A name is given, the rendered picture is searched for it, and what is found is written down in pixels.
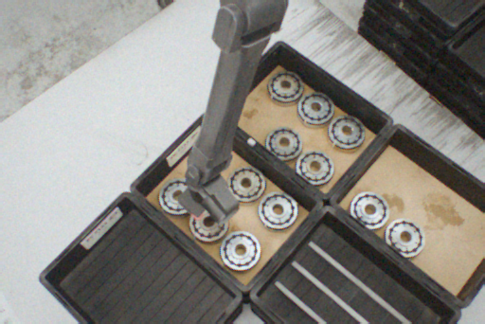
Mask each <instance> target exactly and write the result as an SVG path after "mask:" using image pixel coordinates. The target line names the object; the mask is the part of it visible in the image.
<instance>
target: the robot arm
mask: <svg viewBox="0 0 485 324"><path fill-rule="evenodd" d="M219 4H220V8H219V9H218V11H217V14H216V20H215V24H214V27H213V30H212V36H211V39H212V41H213V42H214V43H215V45H216V46H218V47H219V48H220V49H221V50H220V54H219V61H218V63H217V65H216V68H215V75H214V78H213V81H212V86H211V89H210V92H209V95H208V102H207V107H206V109H205V115H204V118H203V122H202V125H201V130H200V133H199V134H198V137H197V138H196V139H195V140H194V144H193V147H192V150H190V151H189V156H188V162H187V166H188V169H187V171H186V173H185V175H184V177H186V184H187V186H188V187H187V188H186V189H185V190H184V191H183V192H182V194H180V196H179V197H178V200H177V202H178V204H179V205H180V206H181V207H183V208H184V209H185V210H186V211H187V212H188V213H189V214H190V215H192V216H193V217H194V219H196V220H197V221H200V220H201V219H202V218H203V216H204V215H205V214H203V212H205V210H206V211H207V212H208V214H209V215H211V218H212V219H214V220H215V223H217V224H218V225H222V224H224V223H226V222H227V221H229V219H231V218H232V216H233V215H236V212H238V211H239V210H240V208H239V206H240V202H239V201H238V200H237V199H236V197H235V196H234V195H233V194H232V192H231V191H230V190H229V185H228V183H227V182H226V181H225V179H224V178H223V177H222V175H221V173H222V172H223V171H226V170H227V169H229V166H230V164H231V161H232V157H233V155H232V141H233V137H234V135H235V133H236V129H237V126H238V124H239V122H240V117H241V115H242V112H243V107H244V105H245V102H246V98H247V95H248V93H249V91H250V86H251V84H252V81H253V78H254V75H255V73H256V71H257V66H258V64H259V62H260V57H261V55H262V54H263V50H264V49H265V48H266V47H267V45H268V44H269V42H270V38H271V36H272V34H274V33H275V32H277V31H280V27H281V25H282V22H283V20H284V16H285V14H286V11H287V8H288V5H289V0H219Z"/></svg>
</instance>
